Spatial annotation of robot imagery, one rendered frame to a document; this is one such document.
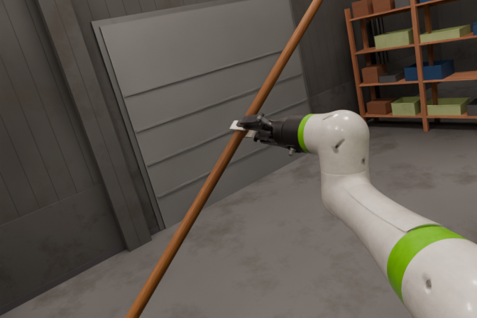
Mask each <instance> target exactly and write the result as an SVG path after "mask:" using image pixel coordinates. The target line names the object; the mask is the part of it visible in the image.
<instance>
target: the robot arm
mask: <svg viewBox="0 0 477 318"><path fill-rule="evenodd" d="M230 129H231V130H236V131H245V130H246V129H248V131H247V133H246V135H245V136H244V138H254V139H253V141H255V142H257V140H260V142H261V143H264V144H268V145H272V146H280V147H283V148H287V149H288V150H290V152H289V153H288V155H289V156H292V154H293V153H311V154H317V155H318V156H319V162H320V169H321V198H322V203H323V205H324V206H325V208H326V209H327V211H328V212H329V213H330V214H332V215H333V216H335V217H336V218H337V219H339V220H340V221H342V222H343V223H344V224H345V225H347V226H348V227H349V228H350V230H352V232H354V233H355V235H356V236H357V237H358V238H359V240H360V241H361V242H362V243H363V245H364V246H365V247H366V248H367V250H368V252H369V253H370V254H371V255H372V257H373V259H374V260H375V262H376V263H377V265H378V267H379V268H380V270H381V272H382V273H383V274H384V276H385V278H386V280H387V281H388V282H389V284H390V286H391V287H392V289H393V290H394V291H395V293H396V294H397V296H398V297H399V298H400V300H401V302H402V303H403V304H404V306H405V307H406V308H407V310H408V312H409V313H410V314H411V315H412V317H413V318H477V244H475V243H474V242H472V241H469V240H468V239H466V238H464V237H463V236H460V235H458V234H456V233H454V232H453V231H450V230H448V229H446V228H444V227H443V225H441V224H438V223H436V222H434V221H431V220H429V219H426V218H424V217H423V216H420V215H419V214H416V213H414V212H412V211H410V210H409V209H406V208H404V207H403V206H401V205H399V204H398V203H396V202H394V201H392V200H391V199H389V198H388V197H386V196H385V195H384V194H382V193H381V192H379V191H378V190H377V189H376V188H375V187H374V186H372V184H371V180H370V174H369V166H368V161H369V139H370V133H369V129H368V125H367V123H366V122H365V121H364V120H363V118H362V117H361V116H359V115H358V114H356V113H354V112H352V111H348V110H338V111H333V112H330V113H326V114H292V115H290V116H289V117H282V118H280V119H278V120H276V121H274V120H272V119H269V120H267V119H265V117H264V114H263V113H259V114H256V115H248V116H243V118H242V119H241V120H240V121H234V122H233V123H232V125H231V127H230Z"/></svg>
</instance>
